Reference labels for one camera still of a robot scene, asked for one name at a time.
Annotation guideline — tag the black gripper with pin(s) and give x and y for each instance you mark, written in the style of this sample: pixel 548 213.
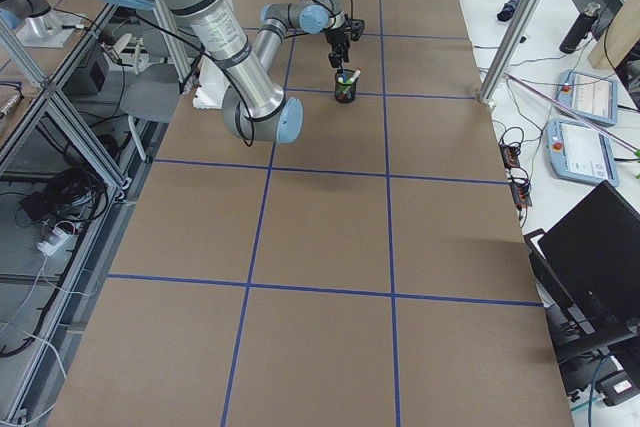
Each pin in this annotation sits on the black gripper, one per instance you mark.
pixel 335 38

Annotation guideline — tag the red white marker pen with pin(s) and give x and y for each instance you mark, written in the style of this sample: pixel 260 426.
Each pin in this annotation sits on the red white marker pen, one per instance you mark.
pixel 354 77

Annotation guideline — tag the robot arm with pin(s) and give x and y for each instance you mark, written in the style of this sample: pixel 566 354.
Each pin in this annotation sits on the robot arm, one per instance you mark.
pixel 254 107
pixel 36 23

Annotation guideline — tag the black mesh pen cup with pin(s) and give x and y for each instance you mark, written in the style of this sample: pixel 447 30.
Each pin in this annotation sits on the black mesh pen cup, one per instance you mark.
pixel 340 88

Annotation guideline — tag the orange usb hub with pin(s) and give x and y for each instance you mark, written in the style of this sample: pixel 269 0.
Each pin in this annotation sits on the orange usb hub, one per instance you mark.
pixel 510 155
pixel 520 190

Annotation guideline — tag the black water bottle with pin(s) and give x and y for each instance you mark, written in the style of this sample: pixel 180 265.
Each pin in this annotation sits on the black water bottle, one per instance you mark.
pixel 580 28

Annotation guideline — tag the lower teach pendant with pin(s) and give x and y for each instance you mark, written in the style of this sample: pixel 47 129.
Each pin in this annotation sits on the lower teach pendant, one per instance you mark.
pixel 580 154

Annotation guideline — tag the teach pendant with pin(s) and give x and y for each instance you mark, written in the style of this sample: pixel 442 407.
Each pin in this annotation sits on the teach pendant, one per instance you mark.
pixel 580 154
pixel 592 97

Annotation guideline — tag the upper teach pendant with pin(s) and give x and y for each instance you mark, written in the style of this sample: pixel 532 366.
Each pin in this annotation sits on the upper teach pendant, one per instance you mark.
pixel 592 97

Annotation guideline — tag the black laptop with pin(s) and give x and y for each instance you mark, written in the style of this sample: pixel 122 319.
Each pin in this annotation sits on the black laptop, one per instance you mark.
pixel 590 265

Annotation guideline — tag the white power adapter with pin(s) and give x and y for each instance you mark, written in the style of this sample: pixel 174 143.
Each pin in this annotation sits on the white power adapter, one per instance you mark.
pixel 56 239

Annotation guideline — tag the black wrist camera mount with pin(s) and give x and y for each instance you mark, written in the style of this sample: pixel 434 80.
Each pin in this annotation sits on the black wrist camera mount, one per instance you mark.
pixel 355 29

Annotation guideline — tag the aluminium frame post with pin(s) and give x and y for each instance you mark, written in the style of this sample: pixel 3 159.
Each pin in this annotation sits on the aluminium frame post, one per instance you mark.
pixel 507 48

